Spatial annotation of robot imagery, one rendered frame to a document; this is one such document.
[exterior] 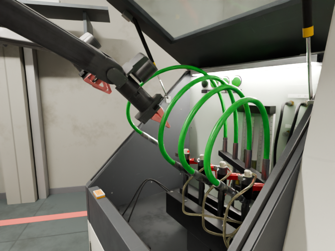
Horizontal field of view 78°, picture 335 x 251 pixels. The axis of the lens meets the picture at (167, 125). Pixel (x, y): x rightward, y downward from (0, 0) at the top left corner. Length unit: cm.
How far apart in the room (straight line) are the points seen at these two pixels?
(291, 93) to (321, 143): 32
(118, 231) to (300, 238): 44
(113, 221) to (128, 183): 33
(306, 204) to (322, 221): 4
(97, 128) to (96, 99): 38
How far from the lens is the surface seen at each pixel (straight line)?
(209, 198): 73
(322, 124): 51
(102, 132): 293
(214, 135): 43
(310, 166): 51
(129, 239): 64
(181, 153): 49
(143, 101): 61
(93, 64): 54
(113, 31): 297
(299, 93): 78
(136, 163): 99
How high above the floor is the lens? 133
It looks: 9 degrees down
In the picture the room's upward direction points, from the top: straight up
